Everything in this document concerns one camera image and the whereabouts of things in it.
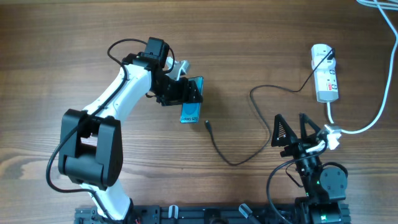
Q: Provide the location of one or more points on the black mounting rail base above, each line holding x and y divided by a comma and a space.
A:
155, 214

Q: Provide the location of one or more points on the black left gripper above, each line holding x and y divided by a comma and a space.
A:
183, 94

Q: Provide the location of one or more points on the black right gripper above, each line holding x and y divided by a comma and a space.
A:
291, 138

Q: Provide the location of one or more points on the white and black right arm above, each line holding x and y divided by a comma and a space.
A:
324, 183

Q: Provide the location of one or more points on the blue-screen Galaxy smartphone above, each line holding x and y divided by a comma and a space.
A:
190, 112

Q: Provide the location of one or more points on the white power strip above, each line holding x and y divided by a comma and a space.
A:
323, 65

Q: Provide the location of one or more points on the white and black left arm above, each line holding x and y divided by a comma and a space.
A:
90, 152

